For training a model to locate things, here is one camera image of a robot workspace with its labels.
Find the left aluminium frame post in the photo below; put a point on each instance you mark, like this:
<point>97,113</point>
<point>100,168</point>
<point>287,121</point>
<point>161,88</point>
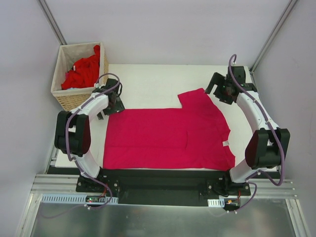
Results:
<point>52,21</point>

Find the aluminium frame post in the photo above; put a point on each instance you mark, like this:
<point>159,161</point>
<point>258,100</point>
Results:
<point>52,21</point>
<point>273,34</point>

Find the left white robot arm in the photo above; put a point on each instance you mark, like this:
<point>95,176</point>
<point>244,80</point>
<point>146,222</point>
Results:
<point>73,133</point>

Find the left white cable duct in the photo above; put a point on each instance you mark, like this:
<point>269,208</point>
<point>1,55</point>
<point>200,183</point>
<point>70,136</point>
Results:
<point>78,199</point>

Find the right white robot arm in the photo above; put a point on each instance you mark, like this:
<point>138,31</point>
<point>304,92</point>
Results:
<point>266,151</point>

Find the right white cable duct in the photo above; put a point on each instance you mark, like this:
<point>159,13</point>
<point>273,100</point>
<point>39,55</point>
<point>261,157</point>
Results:
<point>218,203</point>

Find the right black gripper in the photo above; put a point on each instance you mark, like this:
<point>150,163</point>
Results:
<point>219,84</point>

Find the right aluminium frame post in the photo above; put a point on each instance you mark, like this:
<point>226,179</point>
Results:
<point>273,34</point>

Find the white cable duct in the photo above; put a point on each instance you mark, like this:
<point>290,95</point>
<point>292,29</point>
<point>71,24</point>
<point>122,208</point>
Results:
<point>78,199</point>
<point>218,203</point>

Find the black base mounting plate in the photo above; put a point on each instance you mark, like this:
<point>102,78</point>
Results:
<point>158,187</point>

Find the red t shirt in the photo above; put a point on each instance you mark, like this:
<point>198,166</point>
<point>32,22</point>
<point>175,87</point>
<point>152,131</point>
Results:
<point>84,72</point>

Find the magenta t shirt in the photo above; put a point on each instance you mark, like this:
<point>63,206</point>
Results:
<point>191,136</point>

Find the wicker laundry basket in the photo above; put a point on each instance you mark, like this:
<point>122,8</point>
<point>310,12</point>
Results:
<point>67,56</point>

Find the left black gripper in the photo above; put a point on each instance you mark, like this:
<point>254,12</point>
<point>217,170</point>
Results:
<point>116,106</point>

